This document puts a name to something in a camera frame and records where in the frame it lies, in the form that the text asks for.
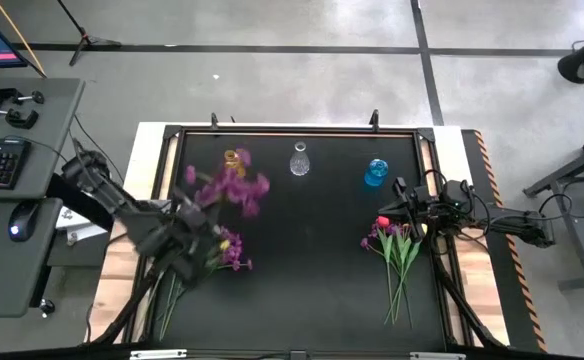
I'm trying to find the black table mat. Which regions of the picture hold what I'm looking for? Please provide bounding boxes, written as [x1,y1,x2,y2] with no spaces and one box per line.
[151,132,446,351]

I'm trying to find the purple flower bunch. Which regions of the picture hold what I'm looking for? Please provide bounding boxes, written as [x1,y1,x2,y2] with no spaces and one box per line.
[360,222,414,330]
[184,147,272,219]
[204,225,254,274]

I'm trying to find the silver metal bracket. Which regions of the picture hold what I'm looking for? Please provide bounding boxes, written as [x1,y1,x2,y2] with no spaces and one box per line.
[129,348,189,360]
[409,351,467,360]

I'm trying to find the white papers pile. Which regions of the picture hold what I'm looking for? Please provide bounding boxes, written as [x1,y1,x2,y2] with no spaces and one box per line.
[54,204,109,247]

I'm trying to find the black screw clamp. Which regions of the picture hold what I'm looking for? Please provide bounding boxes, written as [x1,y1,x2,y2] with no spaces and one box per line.
[0,103,40,131]
[0,85,46,107]

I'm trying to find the blue glass vase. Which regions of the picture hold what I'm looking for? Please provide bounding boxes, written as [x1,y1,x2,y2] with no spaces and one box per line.
[363,158,390,188]

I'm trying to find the black tripod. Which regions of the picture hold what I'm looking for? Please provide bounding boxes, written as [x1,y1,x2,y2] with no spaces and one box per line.
[55,0,123,68]

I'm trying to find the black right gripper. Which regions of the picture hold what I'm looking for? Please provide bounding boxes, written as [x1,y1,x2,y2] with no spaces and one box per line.
[377,176,444,240]

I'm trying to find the black computer mouse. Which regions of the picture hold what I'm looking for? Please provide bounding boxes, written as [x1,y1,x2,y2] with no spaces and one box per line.
[7,199,43,244]

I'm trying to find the black ramp with hazard stripes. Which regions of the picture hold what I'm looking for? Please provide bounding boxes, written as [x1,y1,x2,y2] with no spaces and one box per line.
[460,128,549,354]

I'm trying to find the black aluminium table frame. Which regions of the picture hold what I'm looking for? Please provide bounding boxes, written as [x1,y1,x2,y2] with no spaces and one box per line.
[121,123,473,351]

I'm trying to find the grey desk surface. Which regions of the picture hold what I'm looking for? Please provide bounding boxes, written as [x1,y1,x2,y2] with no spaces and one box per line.
[0,197,64,320]
[0,77,87,202]

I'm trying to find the yellow tulip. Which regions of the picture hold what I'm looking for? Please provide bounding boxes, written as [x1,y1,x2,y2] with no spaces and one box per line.
[384,223,429,326]
[146,269,166,321]
[394,233,413,324]

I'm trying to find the black diagonal frame strut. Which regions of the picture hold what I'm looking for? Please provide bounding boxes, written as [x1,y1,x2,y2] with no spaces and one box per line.
[87,272,163,347]
[429,244,506,350]

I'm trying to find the amber glass vase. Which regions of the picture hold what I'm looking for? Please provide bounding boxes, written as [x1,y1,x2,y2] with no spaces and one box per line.
[223,148,247,179]

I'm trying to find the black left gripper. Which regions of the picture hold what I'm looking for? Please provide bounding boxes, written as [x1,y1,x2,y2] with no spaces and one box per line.
[169,192,216,281]

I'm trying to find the clear glass vase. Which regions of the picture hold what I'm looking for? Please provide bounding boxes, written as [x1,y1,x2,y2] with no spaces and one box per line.
[289,141,311,177]

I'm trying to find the wooden stick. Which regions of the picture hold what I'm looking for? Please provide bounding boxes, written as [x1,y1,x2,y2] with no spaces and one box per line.
[0,0,48,79]

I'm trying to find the grey metal table frame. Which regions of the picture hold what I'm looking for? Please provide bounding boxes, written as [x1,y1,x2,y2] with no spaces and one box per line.
[522,127,584,292]

